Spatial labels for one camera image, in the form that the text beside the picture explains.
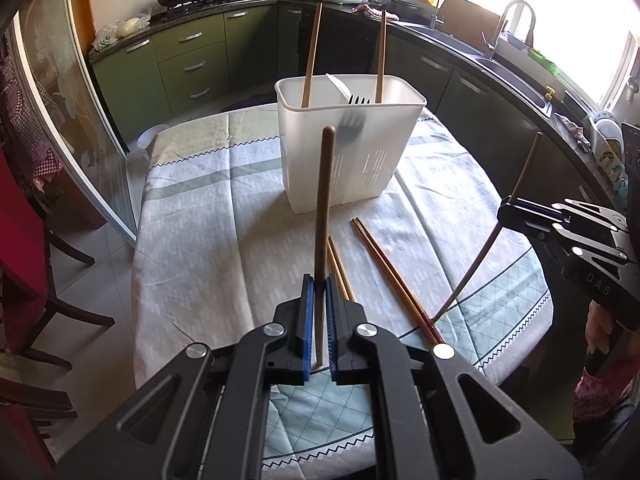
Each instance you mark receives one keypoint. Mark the floral glass sliding door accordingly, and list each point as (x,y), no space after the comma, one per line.
(65,110)

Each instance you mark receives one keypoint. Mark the dish drying rack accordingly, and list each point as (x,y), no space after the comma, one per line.
(607,150)

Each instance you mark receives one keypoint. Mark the pink cloth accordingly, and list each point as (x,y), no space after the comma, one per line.
(370,10)

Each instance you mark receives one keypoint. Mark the plastic bag with food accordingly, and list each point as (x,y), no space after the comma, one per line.
(127,26)

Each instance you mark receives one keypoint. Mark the light bamboo chopstick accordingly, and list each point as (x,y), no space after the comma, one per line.
(311,55)
(381,55)
(336,275)
(342,270)

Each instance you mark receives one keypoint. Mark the small steel faucet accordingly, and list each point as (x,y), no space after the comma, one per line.
(434,17)

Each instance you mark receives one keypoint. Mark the steel double sink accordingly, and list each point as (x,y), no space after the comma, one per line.
(505,77)

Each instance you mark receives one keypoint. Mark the wooden cutting board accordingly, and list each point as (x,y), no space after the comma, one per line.
(465,15)

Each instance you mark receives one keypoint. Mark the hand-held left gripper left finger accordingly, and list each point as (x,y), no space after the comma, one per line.
(308,330)

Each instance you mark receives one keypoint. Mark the yellow water valve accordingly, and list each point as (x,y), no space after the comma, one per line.
(550,93)

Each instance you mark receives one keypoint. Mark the reddish brown wooden chopstick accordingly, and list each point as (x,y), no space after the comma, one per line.
(324,200)
(398,280)
(391,284)
(523,170)

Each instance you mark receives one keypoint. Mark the person's right forearm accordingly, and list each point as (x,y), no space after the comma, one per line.
(600,390)

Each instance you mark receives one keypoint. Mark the black gas stove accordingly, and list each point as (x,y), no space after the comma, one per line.
(215,4)

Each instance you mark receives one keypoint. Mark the patterned grey green tablecloth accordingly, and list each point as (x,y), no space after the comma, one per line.
(210,240)

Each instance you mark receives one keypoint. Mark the grey dishcloth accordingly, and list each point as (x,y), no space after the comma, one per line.
(572,130)

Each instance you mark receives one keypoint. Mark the person's right hand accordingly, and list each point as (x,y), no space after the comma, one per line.
(596,330)

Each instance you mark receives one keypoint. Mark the tall steel faucet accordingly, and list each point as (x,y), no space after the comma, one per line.
(515,2)

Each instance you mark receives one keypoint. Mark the white plastic utensil holder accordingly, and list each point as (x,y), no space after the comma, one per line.
(310,160)

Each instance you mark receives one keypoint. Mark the kitchen window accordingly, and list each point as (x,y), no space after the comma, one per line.
(575,5)

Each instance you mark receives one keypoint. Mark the green lower kitchen cabinets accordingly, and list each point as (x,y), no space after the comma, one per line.
(195,45)

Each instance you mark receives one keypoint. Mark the black plastic fork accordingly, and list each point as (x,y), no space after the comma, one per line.
(357,101)

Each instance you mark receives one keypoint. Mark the red covered wooden chair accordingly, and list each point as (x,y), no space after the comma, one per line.
(20,285)

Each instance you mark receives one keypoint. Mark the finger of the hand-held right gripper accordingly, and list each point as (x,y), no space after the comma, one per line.
(530,208)
(520,221)

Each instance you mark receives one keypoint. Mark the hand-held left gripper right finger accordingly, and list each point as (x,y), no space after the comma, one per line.
(331,330)

